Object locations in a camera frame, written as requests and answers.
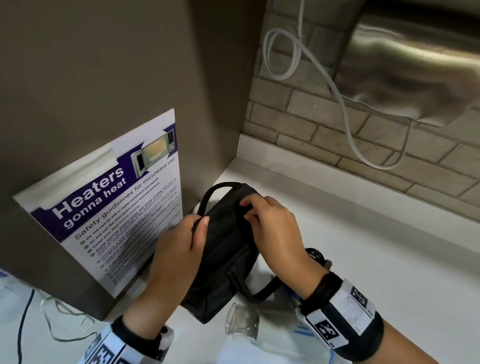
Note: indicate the person's right fingers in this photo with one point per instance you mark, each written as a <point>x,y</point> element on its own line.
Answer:
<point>254,210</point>

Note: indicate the purple white safety poster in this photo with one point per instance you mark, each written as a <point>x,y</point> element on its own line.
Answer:
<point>112,210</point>

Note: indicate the black fabric bag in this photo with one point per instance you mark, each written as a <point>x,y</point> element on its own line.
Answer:
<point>225,255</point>

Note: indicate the person's left hand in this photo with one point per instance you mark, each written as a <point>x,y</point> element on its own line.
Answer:
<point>172,258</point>

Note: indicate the brown cabinet panel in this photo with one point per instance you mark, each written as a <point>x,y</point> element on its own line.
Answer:
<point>86,82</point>

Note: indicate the person's right forearm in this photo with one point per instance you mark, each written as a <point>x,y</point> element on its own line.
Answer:
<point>393,345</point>

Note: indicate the person's left forearm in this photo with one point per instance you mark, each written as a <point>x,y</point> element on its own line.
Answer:
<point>148,318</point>

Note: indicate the stainless steel appliance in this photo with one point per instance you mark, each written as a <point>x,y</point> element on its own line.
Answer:
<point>408,63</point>

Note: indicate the person's left thumb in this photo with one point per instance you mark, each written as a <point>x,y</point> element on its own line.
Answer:
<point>201,229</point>

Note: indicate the person's right hand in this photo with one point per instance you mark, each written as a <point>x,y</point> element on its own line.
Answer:
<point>279,240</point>

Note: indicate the black marker wristband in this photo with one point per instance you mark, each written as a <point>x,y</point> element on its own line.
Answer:
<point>343,315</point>
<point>123,347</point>

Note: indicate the white plastic sheet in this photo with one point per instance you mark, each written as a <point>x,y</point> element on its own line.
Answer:
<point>9,296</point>

